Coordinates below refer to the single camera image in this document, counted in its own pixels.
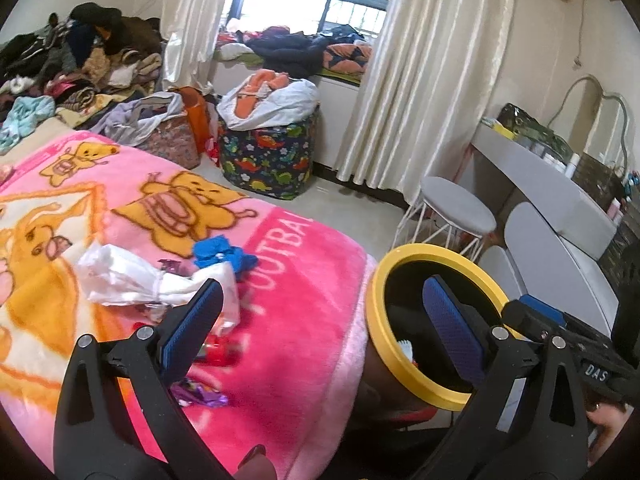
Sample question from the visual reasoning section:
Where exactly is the clothes heap on windowsill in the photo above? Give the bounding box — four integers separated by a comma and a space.
215, 17, 374, 79

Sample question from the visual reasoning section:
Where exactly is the white wall cable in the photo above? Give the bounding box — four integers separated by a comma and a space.
574, 0, 587, 69

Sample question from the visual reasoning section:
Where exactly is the white vanity table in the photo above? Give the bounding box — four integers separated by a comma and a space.
470, 120, 619, 262

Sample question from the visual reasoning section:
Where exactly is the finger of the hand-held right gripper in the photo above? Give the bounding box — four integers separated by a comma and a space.
500, 295, 567, 342

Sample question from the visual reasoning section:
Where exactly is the light blue cloth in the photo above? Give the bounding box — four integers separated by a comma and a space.
0, 95, 56, 154

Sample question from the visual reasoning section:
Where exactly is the round grey stool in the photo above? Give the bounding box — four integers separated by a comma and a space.
395, 176, 499, 262

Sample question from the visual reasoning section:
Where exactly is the dark patterned box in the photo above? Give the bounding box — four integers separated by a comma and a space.
570, 152, 626, 212

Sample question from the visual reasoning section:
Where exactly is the purple shiny wrapper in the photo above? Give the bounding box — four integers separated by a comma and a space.
172, 379, 231, 409

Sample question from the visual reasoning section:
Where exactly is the floral fabric bag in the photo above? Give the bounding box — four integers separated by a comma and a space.
147, 115, 204, 172

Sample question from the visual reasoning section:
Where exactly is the narrow cream curtain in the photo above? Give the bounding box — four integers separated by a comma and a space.
160, 0, 236, 97

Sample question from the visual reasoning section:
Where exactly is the pink cartoon printed blanket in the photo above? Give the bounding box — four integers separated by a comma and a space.
0, 130, 378, 480

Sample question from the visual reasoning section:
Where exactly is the pile of dark clothes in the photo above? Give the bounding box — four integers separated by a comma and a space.
0, 2, 167, 126

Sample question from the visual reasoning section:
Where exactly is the dark handbag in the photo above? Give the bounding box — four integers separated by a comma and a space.
497, 102, 572, 154

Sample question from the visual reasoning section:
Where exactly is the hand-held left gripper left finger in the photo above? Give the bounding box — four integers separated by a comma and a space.
52, 279, 236, 480

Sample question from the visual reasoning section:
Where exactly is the white and orange cloth bundle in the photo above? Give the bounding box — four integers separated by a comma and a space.
217, 71, 321, 132

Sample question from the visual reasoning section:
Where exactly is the white plastic bag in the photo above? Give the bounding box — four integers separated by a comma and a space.
77, 242, 242, 330

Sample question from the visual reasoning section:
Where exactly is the orange bag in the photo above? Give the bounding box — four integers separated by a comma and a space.
180, 86, 217, 157

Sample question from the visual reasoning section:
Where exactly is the grey garment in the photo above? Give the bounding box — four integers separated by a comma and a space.
90, 91, 186, 147

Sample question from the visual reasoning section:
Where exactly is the red shiny wrapper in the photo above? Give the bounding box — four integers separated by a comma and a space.
202, 337, 242, 367

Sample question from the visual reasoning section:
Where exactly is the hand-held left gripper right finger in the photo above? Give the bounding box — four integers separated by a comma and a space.
422, 275, 591, 480

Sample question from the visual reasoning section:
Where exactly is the yellow-rimmed black bin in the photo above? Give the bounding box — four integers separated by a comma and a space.
350, 243, 518, 431

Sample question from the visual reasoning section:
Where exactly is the dinosaur printed storage bag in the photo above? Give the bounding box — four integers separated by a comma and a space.
219, 110, 321, 202

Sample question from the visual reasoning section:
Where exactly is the person's right hand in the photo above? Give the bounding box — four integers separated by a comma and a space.
585, 401, 635, 462

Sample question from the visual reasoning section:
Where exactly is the wide cream curtain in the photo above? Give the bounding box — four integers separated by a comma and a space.
332, 0, 519, 202

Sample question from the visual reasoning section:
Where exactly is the curvy framed mirror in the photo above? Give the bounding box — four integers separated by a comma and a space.
545, 75, 632, 162

